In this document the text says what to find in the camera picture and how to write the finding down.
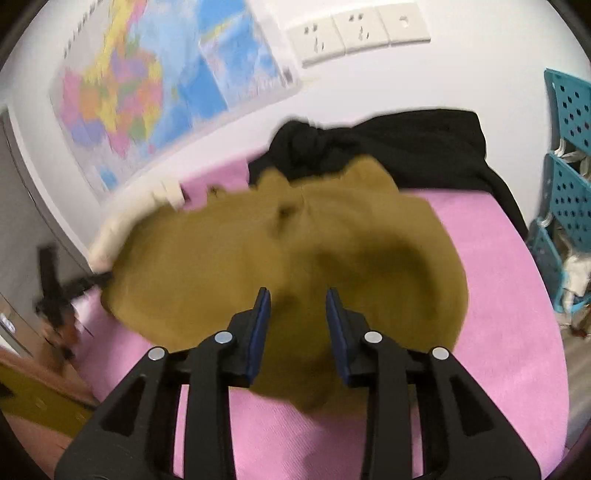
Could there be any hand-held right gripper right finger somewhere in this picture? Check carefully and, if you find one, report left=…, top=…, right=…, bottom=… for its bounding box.
left=325, top=287, right=542, bottom=480

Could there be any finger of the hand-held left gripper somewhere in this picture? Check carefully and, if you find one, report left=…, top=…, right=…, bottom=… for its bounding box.
left=69, top=271, right=114, bottom=294

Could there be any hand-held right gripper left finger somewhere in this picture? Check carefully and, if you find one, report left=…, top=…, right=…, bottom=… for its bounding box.
left=54, top=287, right=273, bottom=480

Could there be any olive green blouse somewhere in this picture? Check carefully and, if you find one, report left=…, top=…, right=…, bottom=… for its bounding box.
left=102, top=157, right=470, bottom=411

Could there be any cream cloth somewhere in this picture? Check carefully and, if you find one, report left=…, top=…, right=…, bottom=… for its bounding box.
left=88, top=178, right=193, bottom=273

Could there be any wooden furniture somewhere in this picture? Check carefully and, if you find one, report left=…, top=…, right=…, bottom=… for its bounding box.
left=0, top=295, right=100, bottom=440

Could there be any pink mat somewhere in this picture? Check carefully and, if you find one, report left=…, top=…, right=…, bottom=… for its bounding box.
left=69, top=159, right=571, bottom=480

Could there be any black garment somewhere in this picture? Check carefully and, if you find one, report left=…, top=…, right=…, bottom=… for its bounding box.
left=249, top=108, right=530, bottom=241

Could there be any white cloth in rack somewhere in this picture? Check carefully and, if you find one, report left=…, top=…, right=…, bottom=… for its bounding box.
left=558, top=251, right=591, bottom=297

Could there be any blue perforated plastic rack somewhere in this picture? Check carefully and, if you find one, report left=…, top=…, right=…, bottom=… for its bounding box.
left=526, top=68, right=591, bottom=324

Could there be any colourful wall map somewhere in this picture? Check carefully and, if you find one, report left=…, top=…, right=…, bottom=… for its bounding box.
left=48, top=0, right=301, bottom=202

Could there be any white wall socket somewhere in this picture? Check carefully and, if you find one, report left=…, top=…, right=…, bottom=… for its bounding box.
left=332, top=7, right=391, bottom=53
left=286, top=16, right=346, bottom=68

